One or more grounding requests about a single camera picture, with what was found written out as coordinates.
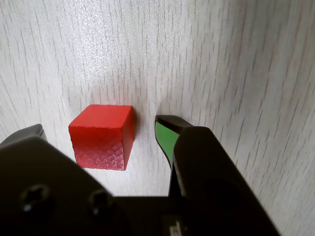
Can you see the red cube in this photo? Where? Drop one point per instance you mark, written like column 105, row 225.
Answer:
column 98, row 137

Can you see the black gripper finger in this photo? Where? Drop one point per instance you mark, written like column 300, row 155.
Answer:
column 209, row 172
column 49, row 191

